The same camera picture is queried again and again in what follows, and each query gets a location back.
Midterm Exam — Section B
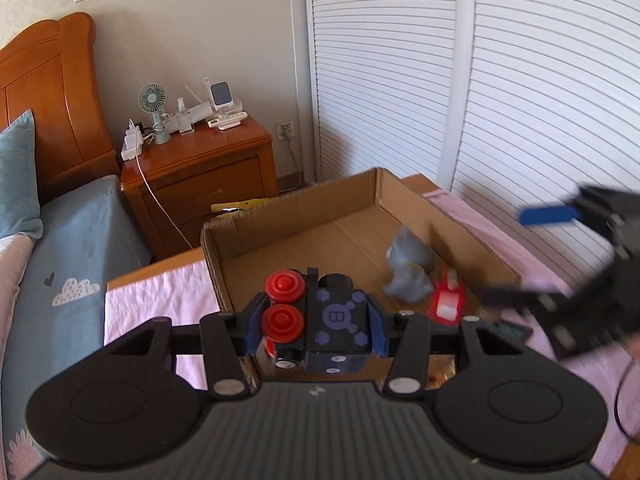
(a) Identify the red toy train block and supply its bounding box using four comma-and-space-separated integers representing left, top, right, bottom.
428, 268, 465, 326

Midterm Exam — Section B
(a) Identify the grey cat figurine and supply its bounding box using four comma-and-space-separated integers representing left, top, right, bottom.
383, 226, 435, 304

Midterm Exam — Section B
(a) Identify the dark blue toy train block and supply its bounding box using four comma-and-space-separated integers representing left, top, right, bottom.
260, 268, 372, 376

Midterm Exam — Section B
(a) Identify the yellow capsule bottle silver cap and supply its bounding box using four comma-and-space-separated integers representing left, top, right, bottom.
426, 354, 457, 390

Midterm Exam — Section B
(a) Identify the pink cloth cover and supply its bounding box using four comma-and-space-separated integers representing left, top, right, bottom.
103, 188, 640, 478

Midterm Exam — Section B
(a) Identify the brown cardboard box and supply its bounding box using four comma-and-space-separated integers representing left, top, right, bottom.
199, 167, 524, 380

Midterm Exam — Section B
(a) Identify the wooden nightstand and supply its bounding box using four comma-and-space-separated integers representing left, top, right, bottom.
120, 118, 278, 260

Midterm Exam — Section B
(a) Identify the blue grey bed sheet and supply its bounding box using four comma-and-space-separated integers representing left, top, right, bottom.
1, 176, 152, 479

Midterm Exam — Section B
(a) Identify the white power strip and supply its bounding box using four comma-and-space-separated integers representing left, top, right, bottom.
120, 120, 143, 162

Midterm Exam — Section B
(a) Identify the white remote control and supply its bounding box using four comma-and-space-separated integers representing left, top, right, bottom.
207, 110, 248, 131

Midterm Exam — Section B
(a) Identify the pink floral quilt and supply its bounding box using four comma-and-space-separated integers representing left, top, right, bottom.
0, 233, 36, 361

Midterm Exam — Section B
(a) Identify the clear small spray bottle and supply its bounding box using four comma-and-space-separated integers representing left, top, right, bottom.
176, 98, 193, 134

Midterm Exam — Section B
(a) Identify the white router box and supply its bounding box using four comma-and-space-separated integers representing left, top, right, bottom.
163, 88, 214, 134

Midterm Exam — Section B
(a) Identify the blue pillow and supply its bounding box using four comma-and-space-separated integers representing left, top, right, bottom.
0, 110, 43, 240

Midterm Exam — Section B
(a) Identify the white smart display clock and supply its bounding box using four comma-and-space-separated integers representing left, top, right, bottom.
208, 81, 234, 113

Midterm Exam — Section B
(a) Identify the green mini desk fan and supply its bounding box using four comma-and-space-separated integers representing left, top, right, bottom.
138, 84, 170, 145

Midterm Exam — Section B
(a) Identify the wooden bed headboard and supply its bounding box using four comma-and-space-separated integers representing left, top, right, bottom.
1, 12, 119, 203

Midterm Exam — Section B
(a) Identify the white charging cable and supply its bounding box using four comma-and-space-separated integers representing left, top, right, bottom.
133, 152, 196, 252

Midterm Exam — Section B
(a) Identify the wall power outlet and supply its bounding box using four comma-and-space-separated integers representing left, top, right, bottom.
276, 120, 295, 141

